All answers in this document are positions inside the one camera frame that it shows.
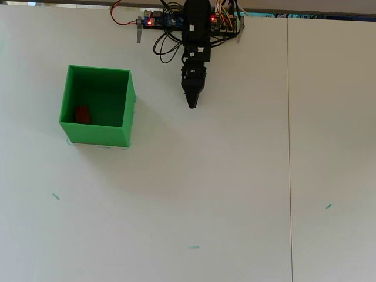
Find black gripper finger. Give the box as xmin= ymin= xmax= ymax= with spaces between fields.
xmin=192 ymin=82 xmax=207 ymax=109
xmin=180 ymin=82 xmax=194 ymax=109

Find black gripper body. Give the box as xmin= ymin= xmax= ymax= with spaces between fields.
xmin=180 ymin=57 xmax=209 ymax=84

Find red block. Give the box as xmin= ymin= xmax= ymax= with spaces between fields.
xmin=73 ymin=105 xmax=92 ymax=124

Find green square bin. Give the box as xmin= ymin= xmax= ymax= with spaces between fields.
xmin=58 ymin=65 xmax=137 ymax=147

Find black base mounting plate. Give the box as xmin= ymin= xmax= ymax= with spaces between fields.
xmin=142 ymin=22 xmax=240 ymax=36

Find green circuit board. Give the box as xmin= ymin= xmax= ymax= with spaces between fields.
xmin=210 ymin=11 xmax=239 ymax=33

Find blue circuit board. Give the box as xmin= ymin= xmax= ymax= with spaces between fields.
xmin=143 ymin=9 xmax=184 ymax=28

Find teal patterned strip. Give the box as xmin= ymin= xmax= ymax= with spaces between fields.
xmin=242 ymin=11 xmax=376 ymax=20

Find black servo cable bundle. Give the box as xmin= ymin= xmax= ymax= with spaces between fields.
xmin=153 ymin=29 xmax=227 ymax=65

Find coloured jumper wires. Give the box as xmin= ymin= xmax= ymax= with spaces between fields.
xmin=215 ymin=0 xmax=239 ymax=29

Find red orange wire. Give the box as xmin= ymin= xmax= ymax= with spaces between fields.
xmin=109 ymin=0 xmax=139 ymax=26

